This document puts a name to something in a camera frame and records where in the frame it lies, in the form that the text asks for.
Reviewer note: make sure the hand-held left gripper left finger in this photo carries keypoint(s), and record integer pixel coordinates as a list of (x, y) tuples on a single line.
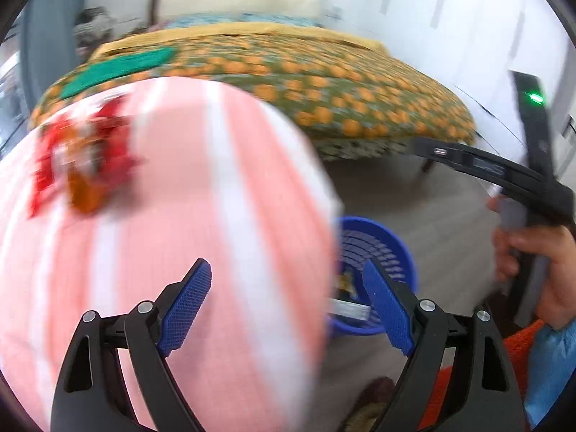
[(186, 310)]

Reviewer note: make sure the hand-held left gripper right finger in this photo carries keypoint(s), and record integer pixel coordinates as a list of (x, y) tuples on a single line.
[(387, 310)]

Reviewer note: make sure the yellow snack bag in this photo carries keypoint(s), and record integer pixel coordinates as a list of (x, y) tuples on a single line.
[(347, 283)]

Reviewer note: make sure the blue plastic basket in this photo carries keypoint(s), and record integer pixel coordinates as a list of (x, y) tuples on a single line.
[(382, 243)]

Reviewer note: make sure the red foil wrapper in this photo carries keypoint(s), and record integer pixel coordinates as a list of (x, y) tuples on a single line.
[(117, 144)]

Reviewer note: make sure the red snack packet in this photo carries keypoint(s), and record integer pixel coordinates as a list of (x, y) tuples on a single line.
[(45, 166)]

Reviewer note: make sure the person's right forearm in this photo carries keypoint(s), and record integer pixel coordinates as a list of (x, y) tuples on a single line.
[(553, 369)]

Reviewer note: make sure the person's right hand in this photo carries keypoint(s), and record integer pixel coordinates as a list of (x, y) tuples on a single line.
[(560, 279)]

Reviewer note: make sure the brown furry slipper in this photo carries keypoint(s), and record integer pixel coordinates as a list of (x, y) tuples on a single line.
[(369, 405)]

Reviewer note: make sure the pink striped tablecloth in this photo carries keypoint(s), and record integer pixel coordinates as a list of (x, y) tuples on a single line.
[(157, 211)]

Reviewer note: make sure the orange trousers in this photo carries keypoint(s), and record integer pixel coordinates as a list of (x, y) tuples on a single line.
[(517, 351)]

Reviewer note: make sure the white wardrobe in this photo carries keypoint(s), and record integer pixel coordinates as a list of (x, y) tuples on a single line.
[(450, 31)]

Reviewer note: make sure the leaf patterned bed skirt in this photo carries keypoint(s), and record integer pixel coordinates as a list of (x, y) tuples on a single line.
[(360, 148)]

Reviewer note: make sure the green orange floral quilt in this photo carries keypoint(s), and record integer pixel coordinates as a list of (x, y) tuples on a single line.
[(315, 85)]

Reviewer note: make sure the green towel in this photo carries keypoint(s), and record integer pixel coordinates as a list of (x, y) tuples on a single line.
[(112, 69)]

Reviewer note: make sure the yellow blanket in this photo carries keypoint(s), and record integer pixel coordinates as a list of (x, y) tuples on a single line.
[(225, 30)]

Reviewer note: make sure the teal patterned pillow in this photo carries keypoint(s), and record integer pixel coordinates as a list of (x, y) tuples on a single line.
[(279, 18), (202, 20)]

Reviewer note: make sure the blue grey curtain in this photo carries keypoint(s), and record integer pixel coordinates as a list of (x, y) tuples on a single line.
[(49, 45)]

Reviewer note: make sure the pile of clothes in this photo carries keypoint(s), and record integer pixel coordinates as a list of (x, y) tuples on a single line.
[(92, 22)]

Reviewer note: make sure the cream padded headboard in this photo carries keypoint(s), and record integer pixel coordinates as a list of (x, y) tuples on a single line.
[(238, 2)]

